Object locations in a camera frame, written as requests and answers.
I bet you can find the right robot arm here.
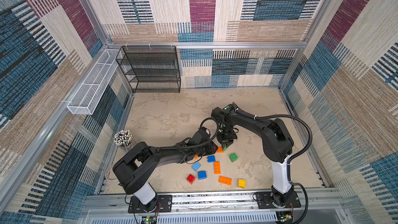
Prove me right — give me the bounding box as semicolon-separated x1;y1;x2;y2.
211;103;294;207

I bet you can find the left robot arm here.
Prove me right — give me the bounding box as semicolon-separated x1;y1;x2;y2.
113;127;218;208

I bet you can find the blue lego brick centre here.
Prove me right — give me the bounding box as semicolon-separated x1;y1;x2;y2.
207;155;216;163

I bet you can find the dark green lego brick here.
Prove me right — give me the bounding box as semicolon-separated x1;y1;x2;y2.
229;153;238;162

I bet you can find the light blue lego brick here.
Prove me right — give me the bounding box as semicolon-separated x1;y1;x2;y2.
192;162;201;171

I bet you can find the blue lego brick lower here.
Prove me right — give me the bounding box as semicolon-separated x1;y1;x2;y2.
198;171;207;180

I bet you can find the yellow lego brick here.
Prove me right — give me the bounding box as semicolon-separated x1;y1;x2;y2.
238;179;246;189

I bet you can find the cup of pens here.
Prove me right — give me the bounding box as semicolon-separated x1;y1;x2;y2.
114;130;133;148

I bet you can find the circuit board with leds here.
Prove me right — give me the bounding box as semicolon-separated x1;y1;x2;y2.
276;212;293;224

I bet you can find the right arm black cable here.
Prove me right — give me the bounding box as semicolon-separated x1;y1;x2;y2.
236;114;313;224

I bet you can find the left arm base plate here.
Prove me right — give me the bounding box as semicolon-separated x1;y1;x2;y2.
128;195;173;214

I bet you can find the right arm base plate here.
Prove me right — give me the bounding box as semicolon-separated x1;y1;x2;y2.
254;191;302;209

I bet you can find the white cable duct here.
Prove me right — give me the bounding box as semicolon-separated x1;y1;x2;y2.
91;212;277;224

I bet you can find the black wire mesh shelf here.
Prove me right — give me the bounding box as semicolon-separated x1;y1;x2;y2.
116;46;181;93

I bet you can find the white wire mesh basket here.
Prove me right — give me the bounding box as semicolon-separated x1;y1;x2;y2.
67;49;118;115

